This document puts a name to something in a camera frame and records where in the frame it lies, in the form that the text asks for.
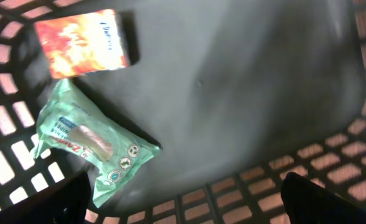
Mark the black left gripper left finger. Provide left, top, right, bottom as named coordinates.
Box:
left=0, top=171, right=91, bottom=224

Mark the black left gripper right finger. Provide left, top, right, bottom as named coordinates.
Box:
left=281, top=172, right=366, bottom=224

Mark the green wet wipes pack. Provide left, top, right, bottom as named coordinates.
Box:
left=30, top=79, right=161, bottom=208

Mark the grey plastic mesh basket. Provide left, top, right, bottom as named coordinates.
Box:
left=0, top=0, right=366, bottom=223

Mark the orange tissue pack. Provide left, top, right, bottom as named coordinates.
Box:
left=34, top=9, right=131, bottom=79

